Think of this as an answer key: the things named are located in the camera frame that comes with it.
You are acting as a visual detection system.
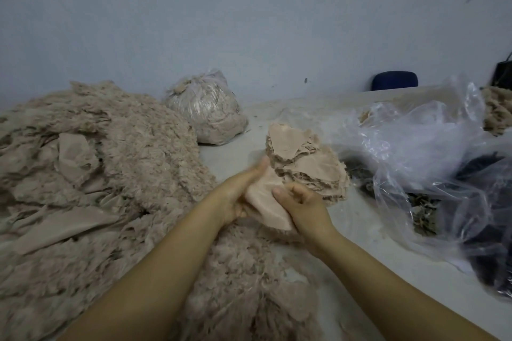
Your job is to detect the large pile beige fabric scraps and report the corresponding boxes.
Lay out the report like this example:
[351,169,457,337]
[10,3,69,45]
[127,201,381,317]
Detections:
[0,81,219,341]

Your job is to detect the blue chair back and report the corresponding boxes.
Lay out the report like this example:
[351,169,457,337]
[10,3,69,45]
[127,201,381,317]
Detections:
[370,70,419,92]

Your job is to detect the person's right forearm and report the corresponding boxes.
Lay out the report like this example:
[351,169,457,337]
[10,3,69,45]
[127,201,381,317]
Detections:
[316,233,501,341]

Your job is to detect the large clear plastic bag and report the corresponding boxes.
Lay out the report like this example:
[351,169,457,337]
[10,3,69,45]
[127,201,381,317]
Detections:
[336,77,512,298]

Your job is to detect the person's left forearm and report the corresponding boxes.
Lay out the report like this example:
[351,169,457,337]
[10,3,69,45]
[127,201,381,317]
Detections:
[60,201,233,341]

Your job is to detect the black handbag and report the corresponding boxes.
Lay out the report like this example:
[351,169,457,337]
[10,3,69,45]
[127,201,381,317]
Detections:
[490,51,512,90]

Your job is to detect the person's right hand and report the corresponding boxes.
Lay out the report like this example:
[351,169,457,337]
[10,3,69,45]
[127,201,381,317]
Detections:
[270,182,341,262]

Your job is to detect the person's left hand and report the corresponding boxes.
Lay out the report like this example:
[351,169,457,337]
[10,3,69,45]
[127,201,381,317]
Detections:
[204,155,273,230]

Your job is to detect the beige scrap strips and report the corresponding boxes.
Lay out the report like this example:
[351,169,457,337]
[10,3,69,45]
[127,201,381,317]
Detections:
[172,221,337,341]

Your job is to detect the clear bag of beige scraps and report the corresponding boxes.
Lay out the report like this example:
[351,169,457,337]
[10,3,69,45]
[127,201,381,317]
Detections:
[164,69,251,146]

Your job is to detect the beige fur pile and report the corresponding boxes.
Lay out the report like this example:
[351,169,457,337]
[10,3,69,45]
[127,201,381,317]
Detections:
[480,85,512,136]

